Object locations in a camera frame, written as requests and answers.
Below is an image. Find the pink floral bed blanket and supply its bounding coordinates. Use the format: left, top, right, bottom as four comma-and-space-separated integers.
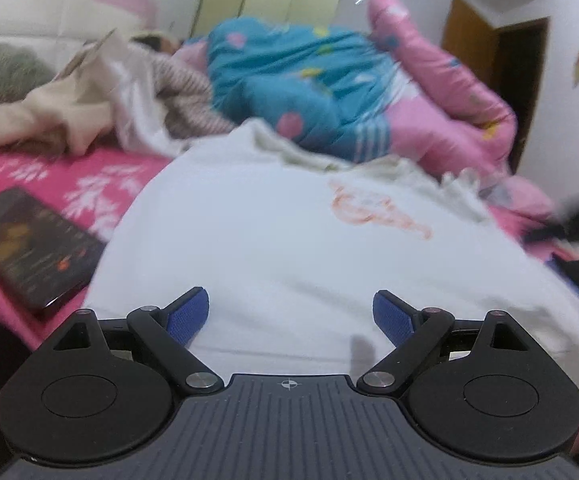
0, 147, 579, 456

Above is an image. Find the pink checked blanket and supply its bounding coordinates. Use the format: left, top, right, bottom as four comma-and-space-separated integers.
139, 52, 240, 141

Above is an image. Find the blue and pink floral quilt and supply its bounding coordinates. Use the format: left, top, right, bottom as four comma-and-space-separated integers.
174, 0, 560, 211

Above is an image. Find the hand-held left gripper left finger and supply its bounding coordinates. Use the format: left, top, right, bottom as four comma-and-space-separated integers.
52, 286, 225, 397

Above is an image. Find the wooden door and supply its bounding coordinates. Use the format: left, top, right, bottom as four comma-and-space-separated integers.
442, 0, 550, 176

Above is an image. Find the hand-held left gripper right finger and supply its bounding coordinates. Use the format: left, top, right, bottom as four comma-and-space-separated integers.
355, 289, 533, 401

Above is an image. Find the white sweatshirt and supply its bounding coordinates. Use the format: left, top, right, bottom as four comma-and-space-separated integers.
82, 120, 579, 406

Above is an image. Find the beige garment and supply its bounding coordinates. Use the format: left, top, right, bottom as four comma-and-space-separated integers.
0, 27, 190, 158

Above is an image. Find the smartphone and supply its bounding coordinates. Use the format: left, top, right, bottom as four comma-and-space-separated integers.
0, 187, 107, 311

